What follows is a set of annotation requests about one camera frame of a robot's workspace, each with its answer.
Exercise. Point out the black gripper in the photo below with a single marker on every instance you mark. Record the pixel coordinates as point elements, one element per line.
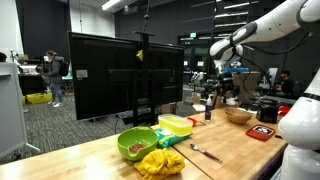
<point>226,81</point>

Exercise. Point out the white object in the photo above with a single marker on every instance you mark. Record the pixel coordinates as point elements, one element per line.
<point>233,101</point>

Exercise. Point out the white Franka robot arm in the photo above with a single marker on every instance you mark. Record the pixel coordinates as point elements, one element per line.
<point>300,126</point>

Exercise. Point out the small red object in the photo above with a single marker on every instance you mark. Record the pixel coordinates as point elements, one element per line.
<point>284,111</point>

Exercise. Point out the green plastic bowl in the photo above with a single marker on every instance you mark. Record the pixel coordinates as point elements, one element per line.
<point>136,141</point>

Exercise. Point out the brown cardboard box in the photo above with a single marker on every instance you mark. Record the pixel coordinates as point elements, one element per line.
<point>246,86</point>

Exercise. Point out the purple pump bottle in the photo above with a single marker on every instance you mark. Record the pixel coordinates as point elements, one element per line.
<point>208,111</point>

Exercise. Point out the woven wicker basket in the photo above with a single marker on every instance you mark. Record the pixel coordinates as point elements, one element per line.
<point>238,116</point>

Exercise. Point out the red tray with printed tag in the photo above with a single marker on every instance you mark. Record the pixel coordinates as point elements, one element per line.
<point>260,132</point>

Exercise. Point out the clear container with yellow lid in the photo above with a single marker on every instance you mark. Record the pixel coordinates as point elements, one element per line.
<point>175,125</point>

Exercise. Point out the seated person in dark clothes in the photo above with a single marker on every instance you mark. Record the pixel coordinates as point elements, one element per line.
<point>286,85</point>

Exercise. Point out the green wipes packet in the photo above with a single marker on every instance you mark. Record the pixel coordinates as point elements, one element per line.
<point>166,140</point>

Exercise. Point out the black monitor stand pole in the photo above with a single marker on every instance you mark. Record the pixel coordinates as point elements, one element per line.
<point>145,83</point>

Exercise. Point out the yellow triangular tag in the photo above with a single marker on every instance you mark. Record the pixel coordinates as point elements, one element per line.
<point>139,56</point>

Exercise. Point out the yellow knitted cloth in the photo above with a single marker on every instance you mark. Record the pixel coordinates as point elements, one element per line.
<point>160,165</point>

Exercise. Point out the brown grain food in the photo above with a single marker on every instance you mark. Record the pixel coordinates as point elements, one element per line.
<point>136,148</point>

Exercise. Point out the large black monitor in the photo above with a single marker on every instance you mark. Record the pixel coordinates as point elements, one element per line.
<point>100,76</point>

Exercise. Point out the ceiling light strip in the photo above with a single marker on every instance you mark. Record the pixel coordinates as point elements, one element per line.
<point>110,4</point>

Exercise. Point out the person with backpack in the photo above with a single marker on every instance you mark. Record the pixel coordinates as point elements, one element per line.
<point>55,73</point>

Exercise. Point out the grey rolling partition board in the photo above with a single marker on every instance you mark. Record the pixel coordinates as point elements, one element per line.
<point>10,106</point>

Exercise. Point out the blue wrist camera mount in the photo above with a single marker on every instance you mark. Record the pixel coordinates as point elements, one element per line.
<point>235,70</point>

